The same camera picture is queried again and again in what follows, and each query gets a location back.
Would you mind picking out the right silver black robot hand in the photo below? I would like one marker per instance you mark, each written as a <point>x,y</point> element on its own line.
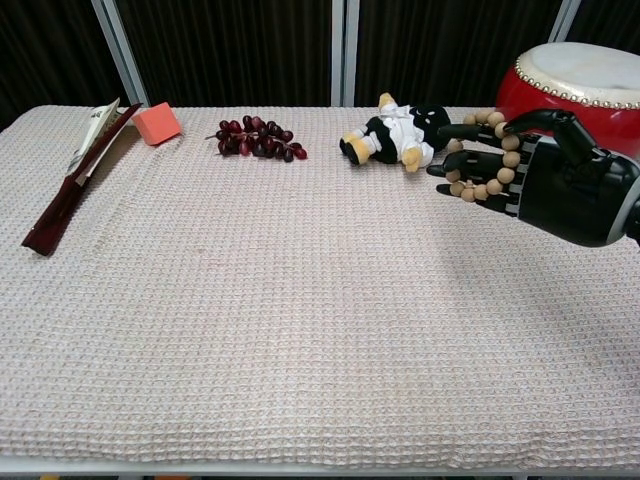
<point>565,195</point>

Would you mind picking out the red drum with white skin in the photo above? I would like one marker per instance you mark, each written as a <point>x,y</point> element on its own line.
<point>580,70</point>

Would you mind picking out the dark ribbed partition panel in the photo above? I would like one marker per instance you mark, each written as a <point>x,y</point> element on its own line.
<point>50,55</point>
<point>450,50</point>
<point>610,22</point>
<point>230,50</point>

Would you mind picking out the black white plush doll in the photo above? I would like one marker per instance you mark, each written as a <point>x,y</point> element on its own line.
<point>395,135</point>

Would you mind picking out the dark red grape bunch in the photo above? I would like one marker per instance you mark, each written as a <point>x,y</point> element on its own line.
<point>260,142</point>

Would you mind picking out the beige waffle-weave tablecloth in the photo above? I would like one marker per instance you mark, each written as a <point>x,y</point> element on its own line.
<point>275,310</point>

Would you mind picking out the orange foam block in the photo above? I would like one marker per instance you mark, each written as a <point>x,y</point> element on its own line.
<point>157,125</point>

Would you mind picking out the dark red folding fan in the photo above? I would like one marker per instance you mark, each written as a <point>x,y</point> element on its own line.
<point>60,205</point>

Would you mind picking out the aluminium partition post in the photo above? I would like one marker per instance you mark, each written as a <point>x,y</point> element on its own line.
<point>345,50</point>
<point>564,20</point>
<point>122,55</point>

